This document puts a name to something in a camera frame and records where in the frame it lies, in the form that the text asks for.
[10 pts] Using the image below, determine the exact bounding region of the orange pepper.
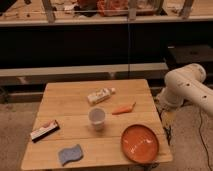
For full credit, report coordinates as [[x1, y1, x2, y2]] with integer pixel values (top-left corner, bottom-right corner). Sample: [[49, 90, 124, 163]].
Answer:
[[112, 102, 136, 115]]

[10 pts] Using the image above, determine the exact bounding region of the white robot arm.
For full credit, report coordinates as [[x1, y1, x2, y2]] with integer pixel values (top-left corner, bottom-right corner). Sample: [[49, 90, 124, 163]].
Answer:
[[158, 63, 213, 117]]

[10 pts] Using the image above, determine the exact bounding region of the orange ceramic bowl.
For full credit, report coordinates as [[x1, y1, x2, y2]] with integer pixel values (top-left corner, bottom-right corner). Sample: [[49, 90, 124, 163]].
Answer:
[[121, 124, 159, 164]]

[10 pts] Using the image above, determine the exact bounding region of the white tube with label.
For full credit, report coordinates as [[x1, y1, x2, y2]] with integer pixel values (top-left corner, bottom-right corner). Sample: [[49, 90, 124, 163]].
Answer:
[[87, 88, 116, 105]]

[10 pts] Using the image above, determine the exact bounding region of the white plastic cup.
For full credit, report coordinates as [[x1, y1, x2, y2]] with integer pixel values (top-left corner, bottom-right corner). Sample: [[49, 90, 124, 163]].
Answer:
[[88, 108, 106, 131]]

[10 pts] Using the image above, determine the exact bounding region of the orange item on shelf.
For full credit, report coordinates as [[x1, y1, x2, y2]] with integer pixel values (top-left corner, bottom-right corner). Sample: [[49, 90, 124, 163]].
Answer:
[[97, 0, 128, 16]]

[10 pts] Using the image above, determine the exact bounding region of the blue sponge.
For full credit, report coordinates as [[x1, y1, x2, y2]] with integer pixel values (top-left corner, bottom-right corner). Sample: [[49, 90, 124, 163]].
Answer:
[[58, 144, 83, 166]]

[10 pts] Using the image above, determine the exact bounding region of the black box on right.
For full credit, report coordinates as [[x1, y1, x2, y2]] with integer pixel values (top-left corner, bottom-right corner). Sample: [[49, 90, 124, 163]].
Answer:
[[165, 45, 213, 73]]

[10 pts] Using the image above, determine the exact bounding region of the black cable on floor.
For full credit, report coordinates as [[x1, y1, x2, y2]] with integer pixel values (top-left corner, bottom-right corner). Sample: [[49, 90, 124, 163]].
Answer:
[[197, 108, 213, 171]]

